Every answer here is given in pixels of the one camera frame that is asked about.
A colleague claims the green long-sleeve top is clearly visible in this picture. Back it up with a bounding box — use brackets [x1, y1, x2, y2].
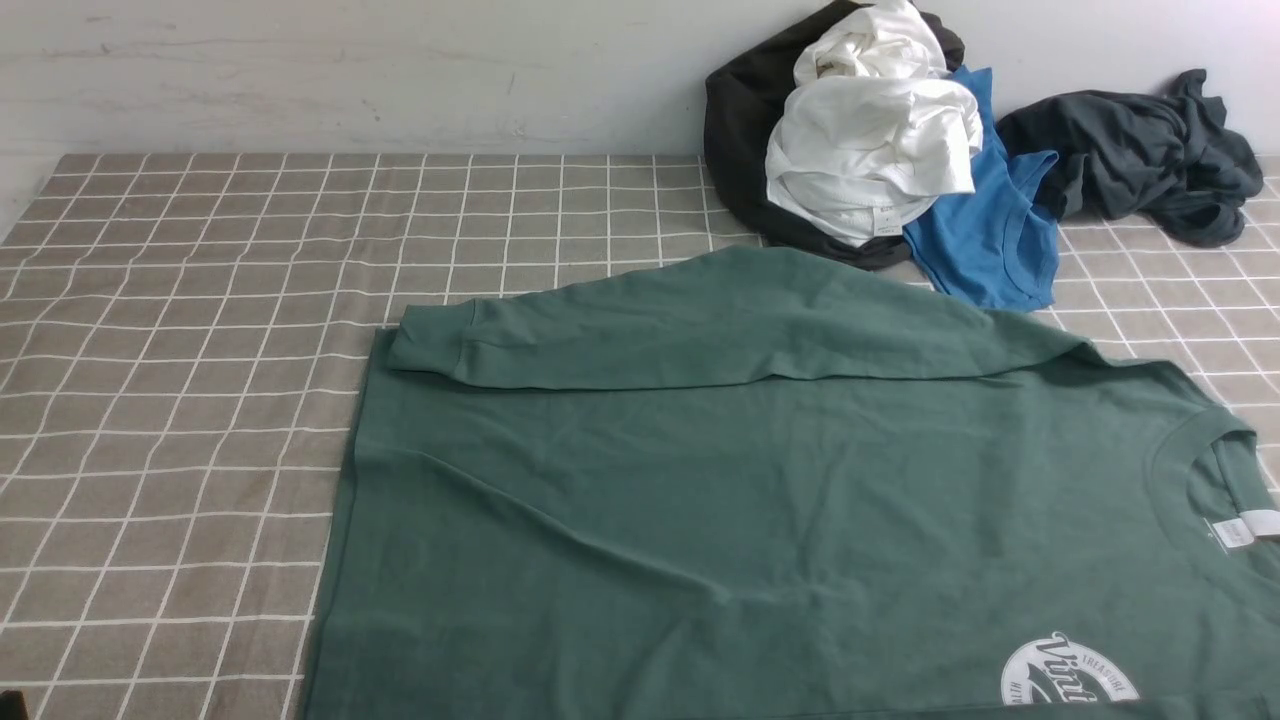
[300, 247, 1277, 719]

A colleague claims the black garment in pile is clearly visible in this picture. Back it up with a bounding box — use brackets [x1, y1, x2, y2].
[703, 1, 965, 272]

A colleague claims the white garment in pile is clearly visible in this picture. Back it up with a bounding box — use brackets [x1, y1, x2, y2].
[765, 1, 984, 247]

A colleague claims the blue t-shirt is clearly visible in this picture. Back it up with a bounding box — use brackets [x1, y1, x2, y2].
[904, 67, 1059, 313]

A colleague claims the grey checkered tablecloth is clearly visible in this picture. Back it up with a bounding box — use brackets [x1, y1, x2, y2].
[3, 154, 1277, 719]

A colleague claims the dark grey crumpled garment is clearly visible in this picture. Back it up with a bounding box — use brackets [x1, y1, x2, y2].
[996, 68, 1265, 249]

